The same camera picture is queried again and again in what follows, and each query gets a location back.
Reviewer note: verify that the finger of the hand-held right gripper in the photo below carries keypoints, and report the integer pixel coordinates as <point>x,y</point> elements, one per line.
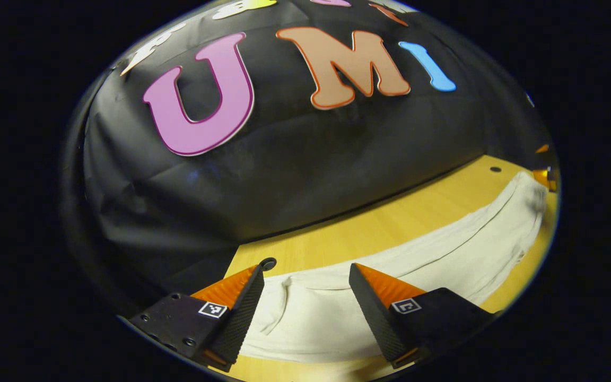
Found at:
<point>542,148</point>
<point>544,179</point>

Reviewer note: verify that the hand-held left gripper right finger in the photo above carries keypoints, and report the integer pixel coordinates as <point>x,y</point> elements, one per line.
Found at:
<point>372,315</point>

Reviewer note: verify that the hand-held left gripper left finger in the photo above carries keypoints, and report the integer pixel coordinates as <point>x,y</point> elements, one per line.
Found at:
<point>239,315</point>

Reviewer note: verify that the white jeans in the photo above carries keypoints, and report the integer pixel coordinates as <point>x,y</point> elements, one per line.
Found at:
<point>337,323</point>

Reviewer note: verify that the black backdrop cloth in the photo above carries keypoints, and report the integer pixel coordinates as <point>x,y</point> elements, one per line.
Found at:
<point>295,175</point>

